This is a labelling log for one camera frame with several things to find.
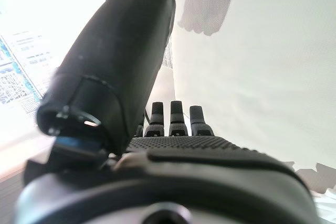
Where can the white garment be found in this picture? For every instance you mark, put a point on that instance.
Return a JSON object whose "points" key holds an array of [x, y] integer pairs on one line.
{"points": [[326, 208]]}

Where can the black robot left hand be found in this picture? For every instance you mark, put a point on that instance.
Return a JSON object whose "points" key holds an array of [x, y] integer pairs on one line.
{"points": [[118, 64]]}

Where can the beige bed cover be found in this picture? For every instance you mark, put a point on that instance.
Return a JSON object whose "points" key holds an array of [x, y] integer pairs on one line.
{"points": [[262, 77]]}

